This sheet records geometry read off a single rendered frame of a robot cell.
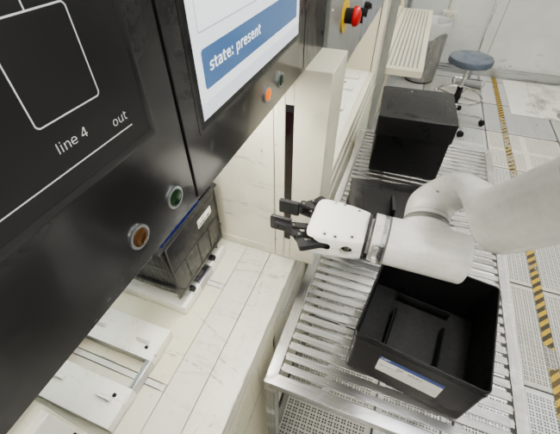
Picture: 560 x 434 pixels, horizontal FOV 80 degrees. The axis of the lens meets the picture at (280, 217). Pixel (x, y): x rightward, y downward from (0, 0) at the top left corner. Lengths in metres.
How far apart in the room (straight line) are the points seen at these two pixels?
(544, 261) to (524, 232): 2.16
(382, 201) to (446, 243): 0.63
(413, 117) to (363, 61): 0.84
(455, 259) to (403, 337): 0.46
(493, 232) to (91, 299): 0.42
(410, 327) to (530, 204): 0.65
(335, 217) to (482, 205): 0.23
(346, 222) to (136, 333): 0.54
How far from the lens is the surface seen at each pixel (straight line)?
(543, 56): 5.05
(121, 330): 0.89
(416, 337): 1.02
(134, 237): 0.28
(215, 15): 0.34
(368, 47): 2.13
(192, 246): 0.80
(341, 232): 0.57
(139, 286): 0.94
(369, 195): 1.21
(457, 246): 0.59
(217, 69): 0.34
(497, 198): 0.47
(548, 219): 0.44
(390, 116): 1.38
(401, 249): 0.57
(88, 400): 0.85
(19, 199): 0.21
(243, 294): 0.90
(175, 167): 0.30
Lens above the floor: 1.63
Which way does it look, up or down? 44 degrees down
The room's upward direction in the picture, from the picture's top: straight up
